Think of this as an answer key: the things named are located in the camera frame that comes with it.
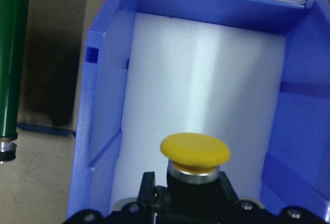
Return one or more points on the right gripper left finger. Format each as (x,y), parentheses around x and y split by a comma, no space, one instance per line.
(147,191)

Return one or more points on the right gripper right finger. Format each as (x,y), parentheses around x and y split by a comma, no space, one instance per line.
(227,192)

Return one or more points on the yellow push button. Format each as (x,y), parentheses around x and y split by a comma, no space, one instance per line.
(193,169)

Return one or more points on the blue bin empty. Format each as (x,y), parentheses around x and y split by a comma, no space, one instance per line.
(296,165)

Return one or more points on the white foam pad target bin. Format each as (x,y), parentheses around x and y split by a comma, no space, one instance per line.
(187,76)

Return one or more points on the green conveyor belt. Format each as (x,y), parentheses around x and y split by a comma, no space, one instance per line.
(14,15)

